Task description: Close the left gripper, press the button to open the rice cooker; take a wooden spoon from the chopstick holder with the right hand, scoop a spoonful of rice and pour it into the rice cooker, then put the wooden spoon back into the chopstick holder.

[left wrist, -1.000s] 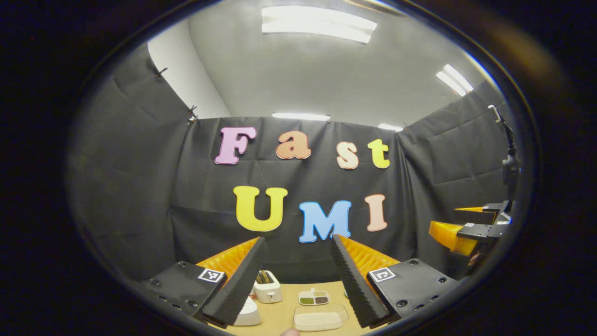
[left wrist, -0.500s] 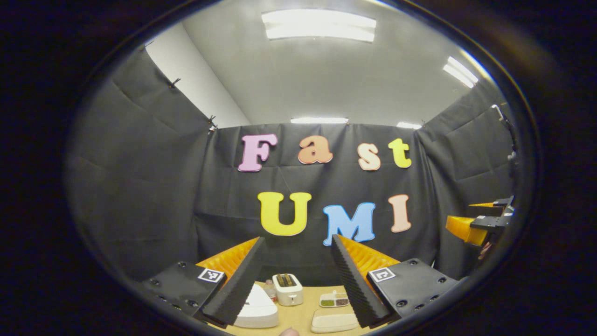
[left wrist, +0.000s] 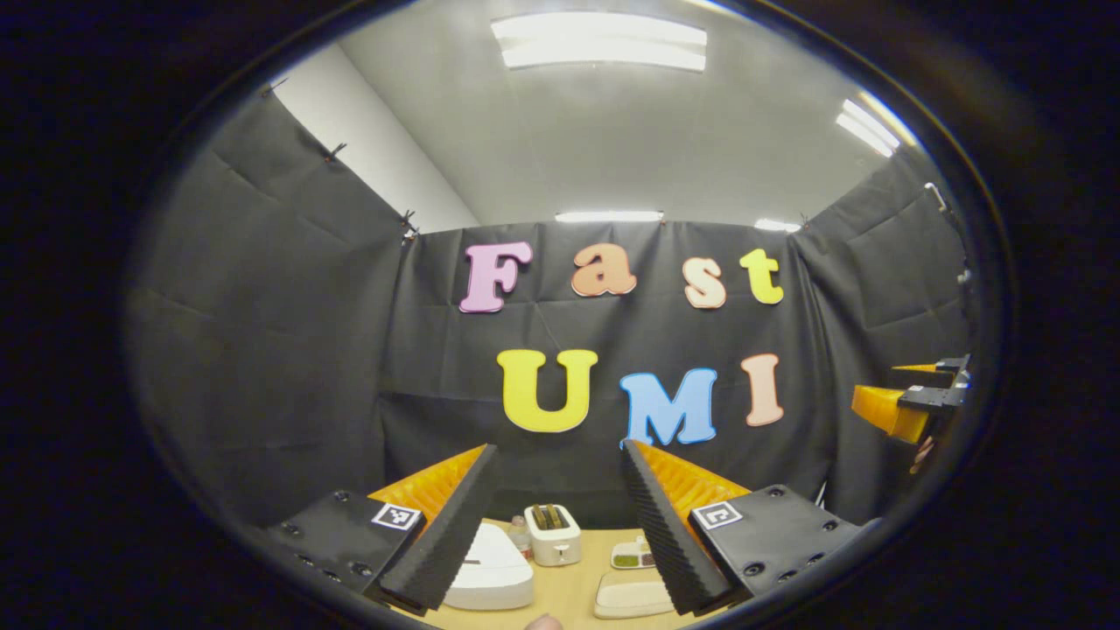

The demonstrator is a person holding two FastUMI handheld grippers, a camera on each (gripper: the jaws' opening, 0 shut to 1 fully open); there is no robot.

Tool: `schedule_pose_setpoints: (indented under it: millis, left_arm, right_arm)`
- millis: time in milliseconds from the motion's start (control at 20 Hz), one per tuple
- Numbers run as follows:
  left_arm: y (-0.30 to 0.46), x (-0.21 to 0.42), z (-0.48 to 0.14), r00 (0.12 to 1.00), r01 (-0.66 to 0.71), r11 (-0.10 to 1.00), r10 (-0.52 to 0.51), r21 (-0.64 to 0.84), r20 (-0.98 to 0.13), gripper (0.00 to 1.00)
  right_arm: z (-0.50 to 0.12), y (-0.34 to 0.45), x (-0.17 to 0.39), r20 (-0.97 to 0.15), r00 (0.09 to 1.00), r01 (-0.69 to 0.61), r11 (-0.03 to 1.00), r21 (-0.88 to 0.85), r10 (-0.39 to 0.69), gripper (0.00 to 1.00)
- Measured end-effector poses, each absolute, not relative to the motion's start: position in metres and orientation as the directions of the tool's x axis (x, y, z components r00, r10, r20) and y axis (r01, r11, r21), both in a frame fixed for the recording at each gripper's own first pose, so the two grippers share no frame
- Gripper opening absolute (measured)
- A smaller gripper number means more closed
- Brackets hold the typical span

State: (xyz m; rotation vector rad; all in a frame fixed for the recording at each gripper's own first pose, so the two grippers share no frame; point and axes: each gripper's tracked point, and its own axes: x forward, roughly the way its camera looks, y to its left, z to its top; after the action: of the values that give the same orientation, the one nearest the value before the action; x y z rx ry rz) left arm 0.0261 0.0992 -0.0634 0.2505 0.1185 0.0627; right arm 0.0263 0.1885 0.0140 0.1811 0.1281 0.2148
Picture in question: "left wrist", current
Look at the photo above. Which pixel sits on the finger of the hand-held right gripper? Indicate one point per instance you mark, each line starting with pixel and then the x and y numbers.
pixel 888 409
pixel 927 367

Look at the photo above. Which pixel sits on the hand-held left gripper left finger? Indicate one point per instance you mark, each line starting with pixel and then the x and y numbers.
pixel 446 534

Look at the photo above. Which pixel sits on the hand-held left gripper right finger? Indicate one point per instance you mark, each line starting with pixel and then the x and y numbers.
pixel 665 534

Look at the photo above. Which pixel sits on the white rice cooker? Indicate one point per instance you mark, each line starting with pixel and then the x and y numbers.
pixel 494 573

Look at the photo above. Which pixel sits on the clear tray of white rice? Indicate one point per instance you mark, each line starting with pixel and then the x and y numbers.
pixel 630 595

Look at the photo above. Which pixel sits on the white divided grain dish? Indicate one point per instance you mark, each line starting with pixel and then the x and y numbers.
pixel 630 558

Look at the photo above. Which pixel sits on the clear bottle with red label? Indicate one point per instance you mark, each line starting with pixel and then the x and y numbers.
pixel 520 535

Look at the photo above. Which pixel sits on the brown toast slice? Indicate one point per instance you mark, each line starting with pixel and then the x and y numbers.
pixel 541 517
pixel 556 515

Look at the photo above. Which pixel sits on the white toaster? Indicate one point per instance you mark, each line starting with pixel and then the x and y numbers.
pixel 553 544

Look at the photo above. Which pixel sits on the ceiling light panel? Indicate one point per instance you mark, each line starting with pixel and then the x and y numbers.
pixel 777 226
pixel 608 216
pixel 871 122
pixel 599 41

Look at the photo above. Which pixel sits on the black backdrop cloth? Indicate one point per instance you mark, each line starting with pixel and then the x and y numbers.
pixel 289 350

